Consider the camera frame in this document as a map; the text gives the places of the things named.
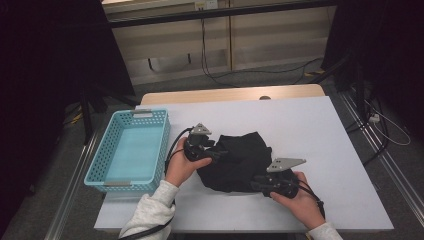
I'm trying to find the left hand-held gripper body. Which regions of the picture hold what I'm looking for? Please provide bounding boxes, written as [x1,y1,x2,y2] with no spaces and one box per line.
[182,122,218,164]

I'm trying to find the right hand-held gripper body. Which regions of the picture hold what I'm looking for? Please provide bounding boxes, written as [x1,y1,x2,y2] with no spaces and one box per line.
[264,157,307,200]

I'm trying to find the black pants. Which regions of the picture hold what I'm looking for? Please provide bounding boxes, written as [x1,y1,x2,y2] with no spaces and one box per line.
[196,131,278,194]

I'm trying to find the light blue perforated plastic basket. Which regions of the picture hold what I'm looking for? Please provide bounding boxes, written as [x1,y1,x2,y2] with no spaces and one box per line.
[83,108,172,195]

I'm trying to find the person's left hand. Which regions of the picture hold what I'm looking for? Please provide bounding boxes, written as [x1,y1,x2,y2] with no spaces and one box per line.
[164,136,213,188]

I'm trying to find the person's right hand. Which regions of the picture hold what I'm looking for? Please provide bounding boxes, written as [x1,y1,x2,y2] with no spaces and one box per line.
[269,171,326,231]

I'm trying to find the wooden table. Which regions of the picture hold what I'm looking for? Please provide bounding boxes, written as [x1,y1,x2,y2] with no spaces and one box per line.
[140,83,326,106]

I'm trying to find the white table sheet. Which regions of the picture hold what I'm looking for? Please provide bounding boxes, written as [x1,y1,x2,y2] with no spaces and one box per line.
[93,95,395,234]

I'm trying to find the black metal stand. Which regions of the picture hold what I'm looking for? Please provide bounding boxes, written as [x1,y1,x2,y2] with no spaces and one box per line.
[79,84,141,146]
[307,52,368,115]

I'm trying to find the beige wooden cabinet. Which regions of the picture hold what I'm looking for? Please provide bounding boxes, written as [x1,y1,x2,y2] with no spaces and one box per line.
[101,0,338,86]

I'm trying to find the black curtain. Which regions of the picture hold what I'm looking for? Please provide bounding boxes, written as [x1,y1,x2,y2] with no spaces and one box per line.
[0,0,136,234]
[321,0,424,142]

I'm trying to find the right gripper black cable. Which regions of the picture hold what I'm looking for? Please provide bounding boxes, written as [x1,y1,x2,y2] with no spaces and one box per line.
[295,179,327,220]

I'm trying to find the black floor cable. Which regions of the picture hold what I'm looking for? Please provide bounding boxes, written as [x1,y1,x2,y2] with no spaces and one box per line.
[345,95,392,168]
[212,57,325,82]

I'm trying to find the black wall socket cable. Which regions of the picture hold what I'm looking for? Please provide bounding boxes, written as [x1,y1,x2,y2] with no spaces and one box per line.
[199,18,242,89]

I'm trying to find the metal floor rail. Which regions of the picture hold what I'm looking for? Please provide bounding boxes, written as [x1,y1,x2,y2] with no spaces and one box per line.
[337,91,424,228]
[44,133,101,240]

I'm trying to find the white floor cable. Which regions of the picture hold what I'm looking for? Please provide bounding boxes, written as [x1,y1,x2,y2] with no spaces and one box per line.
[364,99,412,147]

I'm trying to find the white wall socket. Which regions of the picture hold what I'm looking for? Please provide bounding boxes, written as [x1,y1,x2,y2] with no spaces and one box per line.
[194,0,218,11]

